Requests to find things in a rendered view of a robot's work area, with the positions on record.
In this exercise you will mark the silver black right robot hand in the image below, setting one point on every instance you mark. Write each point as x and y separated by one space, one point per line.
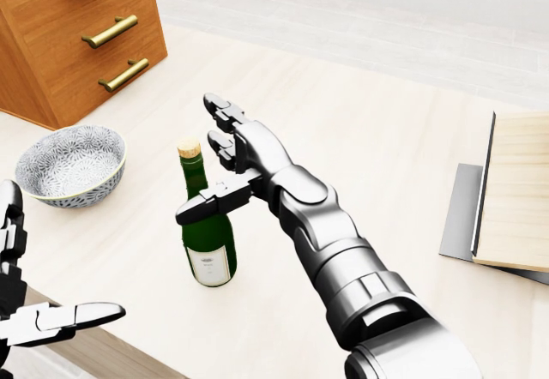
261 147

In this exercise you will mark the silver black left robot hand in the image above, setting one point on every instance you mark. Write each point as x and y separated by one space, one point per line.
13 242

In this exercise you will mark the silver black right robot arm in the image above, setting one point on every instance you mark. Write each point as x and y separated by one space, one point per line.
343 259

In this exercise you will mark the green wine bottle with cork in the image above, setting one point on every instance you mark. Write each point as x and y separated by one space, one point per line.
210 242

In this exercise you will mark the pale wooden slat rack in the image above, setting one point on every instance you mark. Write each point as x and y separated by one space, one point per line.
519 190

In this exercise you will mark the grey patterned bowl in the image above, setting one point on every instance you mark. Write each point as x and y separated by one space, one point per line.
64 164

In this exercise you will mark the wooden cabinet with drawers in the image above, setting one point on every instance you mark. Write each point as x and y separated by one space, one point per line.
25 74

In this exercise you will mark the flat grey base plate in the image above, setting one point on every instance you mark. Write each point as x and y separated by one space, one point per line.
461 212

